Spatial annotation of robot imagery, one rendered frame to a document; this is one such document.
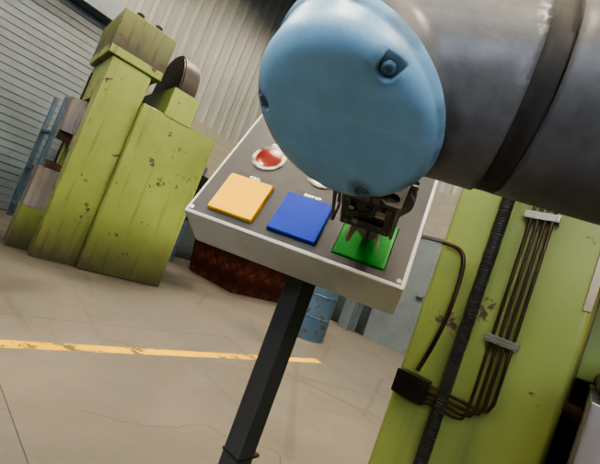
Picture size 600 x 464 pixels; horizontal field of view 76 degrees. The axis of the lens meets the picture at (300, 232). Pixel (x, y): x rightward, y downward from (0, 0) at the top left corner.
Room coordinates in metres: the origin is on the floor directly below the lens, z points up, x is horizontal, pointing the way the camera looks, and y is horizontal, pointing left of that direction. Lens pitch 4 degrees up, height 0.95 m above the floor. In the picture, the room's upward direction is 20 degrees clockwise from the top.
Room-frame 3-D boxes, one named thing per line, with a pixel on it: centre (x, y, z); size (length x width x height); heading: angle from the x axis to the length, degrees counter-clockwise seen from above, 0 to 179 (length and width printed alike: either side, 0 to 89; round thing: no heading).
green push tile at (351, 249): (0.54, -0.09, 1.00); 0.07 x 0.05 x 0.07; 75
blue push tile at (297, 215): (0.56, 0.01, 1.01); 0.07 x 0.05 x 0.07; 75
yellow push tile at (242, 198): (0.58, 0.10, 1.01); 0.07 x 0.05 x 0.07; 75
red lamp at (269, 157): (0.63, 0.09, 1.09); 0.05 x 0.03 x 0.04; 50
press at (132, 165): (4.93, 2.16, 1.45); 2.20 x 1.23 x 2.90; 137
